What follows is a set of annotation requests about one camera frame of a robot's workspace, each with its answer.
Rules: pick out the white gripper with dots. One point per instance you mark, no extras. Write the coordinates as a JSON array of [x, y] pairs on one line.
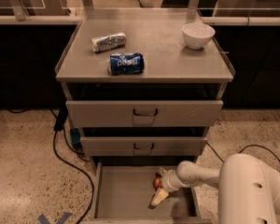
[[168, 181]]

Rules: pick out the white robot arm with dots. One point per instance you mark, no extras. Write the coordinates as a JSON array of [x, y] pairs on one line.
[[248, 188]]

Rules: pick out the grey open bottom drawer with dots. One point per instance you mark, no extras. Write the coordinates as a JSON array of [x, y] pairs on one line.
[[122, 195]]

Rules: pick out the grey middle drawer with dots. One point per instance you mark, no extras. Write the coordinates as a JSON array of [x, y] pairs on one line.
[[143, 146]]

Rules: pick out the grey metal drawer cabinet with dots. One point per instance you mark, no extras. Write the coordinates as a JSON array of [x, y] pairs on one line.
[[157, 35]]

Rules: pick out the grey top drawer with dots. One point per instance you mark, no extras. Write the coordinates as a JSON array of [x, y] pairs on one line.
[[143, 113]]

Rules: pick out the dark counter with glass partition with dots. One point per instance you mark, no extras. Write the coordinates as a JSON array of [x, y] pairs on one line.
[[29, 54]]

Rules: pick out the blue power adapter box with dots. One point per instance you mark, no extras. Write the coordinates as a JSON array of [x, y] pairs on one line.
[[75, 137]]

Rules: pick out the blue pepsi can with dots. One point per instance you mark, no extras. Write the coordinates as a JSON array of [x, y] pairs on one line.
[[126, 64]]

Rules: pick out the white ceramic bowl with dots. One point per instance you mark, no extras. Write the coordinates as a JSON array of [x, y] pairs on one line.
[[197, 35]]

